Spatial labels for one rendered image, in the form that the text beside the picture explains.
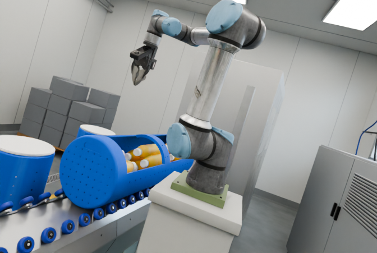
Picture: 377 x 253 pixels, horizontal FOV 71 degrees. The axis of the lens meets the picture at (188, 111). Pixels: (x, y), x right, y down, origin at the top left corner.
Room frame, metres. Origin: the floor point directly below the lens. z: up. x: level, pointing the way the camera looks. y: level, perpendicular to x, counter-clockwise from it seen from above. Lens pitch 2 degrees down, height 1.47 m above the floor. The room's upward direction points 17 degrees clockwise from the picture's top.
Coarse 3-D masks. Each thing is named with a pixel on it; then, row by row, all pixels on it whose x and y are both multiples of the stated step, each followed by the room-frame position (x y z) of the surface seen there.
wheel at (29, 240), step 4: (28, 236) 0.72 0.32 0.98; (20, 240) 0.70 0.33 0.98; (24, 240) 0.70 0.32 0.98; (28, 240) 0.71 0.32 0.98; (32, 240) 0.72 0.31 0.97; (20, 244) 0.69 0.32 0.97; (24, 244) 0.70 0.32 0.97; (28, 244) 0.71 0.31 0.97; (32, 244) 0.72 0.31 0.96; (20, 248) 0.69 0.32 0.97; (24, 248) 0.70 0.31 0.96; (28, 248) 0.70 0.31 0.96; (32, 248) 0.71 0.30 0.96; (20, 252) 0.69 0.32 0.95; (24, 252) 0.69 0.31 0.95; (28, 252) 0.70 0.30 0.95
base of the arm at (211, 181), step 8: (200, 160) 0.97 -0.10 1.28; (192, 168) 1.00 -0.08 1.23; (200, 168) 0.96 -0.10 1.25; (208, 168) 0.95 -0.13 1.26; (216, 168) 0.95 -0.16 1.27; (224, 168) 0.98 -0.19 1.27; (192, 176) 0.98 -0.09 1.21; (200, 176) 0.95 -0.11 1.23; (208, 176) 0.95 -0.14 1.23; (216, 176) 0.95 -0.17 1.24; (192, 184) 0.96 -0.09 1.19; (200, 184) 0.94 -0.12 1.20; (208, 184) 0.94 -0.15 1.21; (216, 184) 0.95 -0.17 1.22; (224, 184) 1.00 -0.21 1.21; (208, 192) 0.94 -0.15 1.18; (216, 192) 0.95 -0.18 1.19
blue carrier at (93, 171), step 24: (72, 144) 1.05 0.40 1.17; (96, 144) 1.01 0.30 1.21; (120, 144) 1.40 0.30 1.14; (144, 144) 1.66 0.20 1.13; (72, 168) 1.04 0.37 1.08; (96, 168) 1.00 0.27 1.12; (120, 168) 0.99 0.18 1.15; (168, 168) 1.40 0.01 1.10; (72, 192) 1.03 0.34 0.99; (96, 192) 0.99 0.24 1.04; (120, 192) 1.02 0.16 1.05
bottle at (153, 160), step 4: (148, 156) 1.37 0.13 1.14; (152, 156) 1.38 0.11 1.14; (156, 156) 1.41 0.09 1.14; (160, 156) 1.45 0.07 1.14; (148, 160) 1.34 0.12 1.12; (152, 160) 1.35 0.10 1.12; (156, 160) 1.38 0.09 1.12; (160, 160) 1.43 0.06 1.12; (148, 164) 1.33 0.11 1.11; (152, 164) 1.35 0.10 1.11; (156, 164) 1.38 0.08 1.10
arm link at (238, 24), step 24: (216, 24) 0.82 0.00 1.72; (240, 24) 0.82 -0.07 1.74; (216, 48) 0.85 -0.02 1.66; (240, 48) 0.86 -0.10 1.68; (216, 72) 0.85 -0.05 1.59; (192, 96) 0.89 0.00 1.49; (216, 96) 0.87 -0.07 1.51; (192, 120) 0.86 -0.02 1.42; (168, 144) 0.90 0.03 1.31; (192, 144) 0.86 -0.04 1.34
